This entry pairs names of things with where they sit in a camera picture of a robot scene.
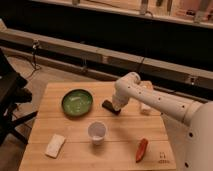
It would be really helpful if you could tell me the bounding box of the green bowl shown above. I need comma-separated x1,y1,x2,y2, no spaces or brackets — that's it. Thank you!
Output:
61,89,93,117

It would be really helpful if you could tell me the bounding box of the black eraser block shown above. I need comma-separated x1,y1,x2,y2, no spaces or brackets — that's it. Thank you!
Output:
102,100,120,115

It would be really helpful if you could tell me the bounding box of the red chili pepper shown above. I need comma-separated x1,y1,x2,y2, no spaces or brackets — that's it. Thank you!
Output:
136,138,148,162

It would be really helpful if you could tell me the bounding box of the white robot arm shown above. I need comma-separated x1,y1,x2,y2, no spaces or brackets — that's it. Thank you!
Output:
112,72,213,171

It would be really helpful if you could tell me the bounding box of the clear plastic cup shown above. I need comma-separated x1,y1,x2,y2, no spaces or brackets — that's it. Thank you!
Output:
88,121,107,145

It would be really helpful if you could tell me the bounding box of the white tube bottle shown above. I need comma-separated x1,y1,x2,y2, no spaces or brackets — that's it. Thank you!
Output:
140,103,151,115

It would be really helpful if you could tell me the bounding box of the white sponge block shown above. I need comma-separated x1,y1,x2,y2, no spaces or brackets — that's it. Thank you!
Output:
45,134,66,158

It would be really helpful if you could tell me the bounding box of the black cable with plug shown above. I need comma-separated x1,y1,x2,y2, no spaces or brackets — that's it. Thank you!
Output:
30,40,43,72

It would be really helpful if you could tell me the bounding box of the black chair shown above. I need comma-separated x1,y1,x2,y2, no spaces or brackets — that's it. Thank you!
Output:
0,49,37,145

